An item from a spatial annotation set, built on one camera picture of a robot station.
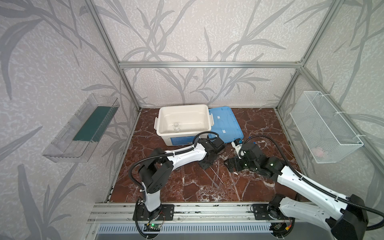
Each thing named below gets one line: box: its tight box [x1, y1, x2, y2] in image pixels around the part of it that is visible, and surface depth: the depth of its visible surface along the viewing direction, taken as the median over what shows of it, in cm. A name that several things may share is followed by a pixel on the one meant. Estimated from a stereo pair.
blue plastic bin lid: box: [208, 106, 244, 144], surface depth 113 cm
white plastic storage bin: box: [154, 104, 215, 147], surface depth 101 cm
